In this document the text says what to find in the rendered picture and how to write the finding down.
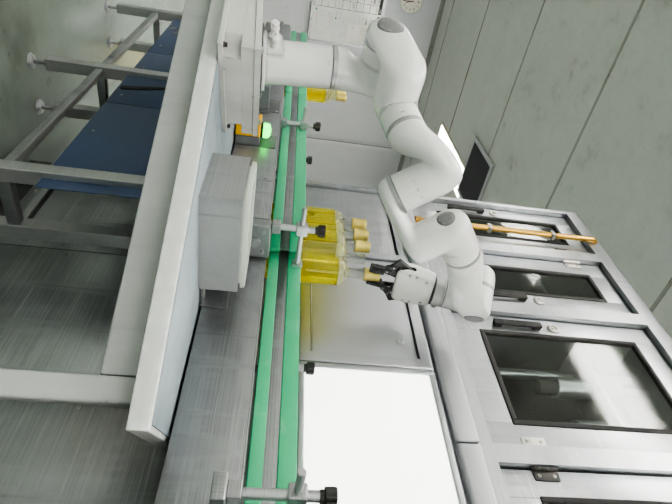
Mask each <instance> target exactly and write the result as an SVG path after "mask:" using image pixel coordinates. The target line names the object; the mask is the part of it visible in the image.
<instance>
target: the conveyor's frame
mask: <svg viewBox="0 0 672 504"><path fill-rule="evenodd" d="M284 86H285V85H274V84H271V93H270V99H273V100H280V101H281V103H280V112H279V113H272V112H264V111H259V114H262V122H264V123H269V124H270V125H271V135H270V136H276V137H277V138H276V146H275V149H270V148H262V147H254V146H246V145H238V144H235V146H234V150H233V153H232V155H236V156H244V157H251V166H252V162H253V161H254V162H257V174H256V187H255V200H254V212H253V218H255V219H264V220H270V217H271V208H272V198H273V189H274V179H275V170H276V161H277V151H278V142H279V133H280V124H279V123H280V118H281V114H282V104H283V95H284ZM265 266H266V258H263V257H253V256H249V261H248V267H247V274H246V281H245V286H244V288H240V283H238V289H237V292H231V291H230V293H229V298H228V304H227V309H218V308H206V307H201V311H200V315H199V320H198V324H197V328H196V332H195V336H194V340H193V345H192V349H191V353H190V357H189V361H188V366H187V370H186V374H185V378H184V382H183V386H182V391H181V395H180V399H179V403H178V407H177V412H176V416H175V420H174V424H173V428H172V432H171V437H170V441H169V445H168V449H167V453H166V458H165V462H164V466H163V470H162V474H161V478H160V483H159V487H158V491H157V495H156V499H155V504H209V500H210V492H211V485H212V479H213V473H214V471H227V472H228V480H229V479H238V480H243V473H244V463H245V454H246V444H247V435H248V426H249V416H250V407H251V397H252V388H253V378H254V369H255V360H256V350H257V341H258V331H259V322H260V313H261V303H262V294H263V284H264V275H265Z"/></svg>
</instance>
